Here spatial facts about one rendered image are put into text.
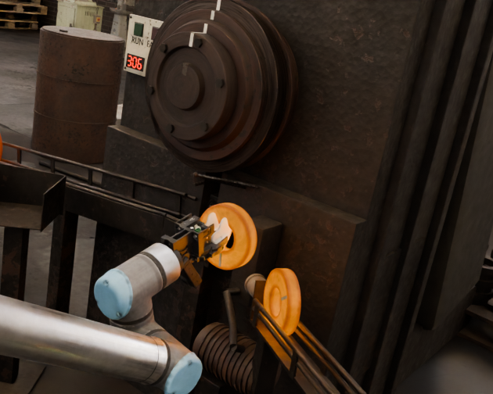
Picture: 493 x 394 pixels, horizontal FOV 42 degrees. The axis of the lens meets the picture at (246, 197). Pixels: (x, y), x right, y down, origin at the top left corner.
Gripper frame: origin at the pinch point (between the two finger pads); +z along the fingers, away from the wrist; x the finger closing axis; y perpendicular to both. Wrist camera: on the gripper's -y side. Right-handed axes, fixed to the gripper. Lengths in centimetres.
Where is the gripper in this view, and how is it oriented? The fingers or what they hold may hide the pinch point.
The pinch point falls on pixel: (227, 228)
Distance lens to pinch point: 153.4
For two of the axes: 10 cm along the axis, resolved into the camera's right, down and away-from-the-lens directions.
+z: 6.3, -3.9, 6.7
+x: -7.8, -3.3, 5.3
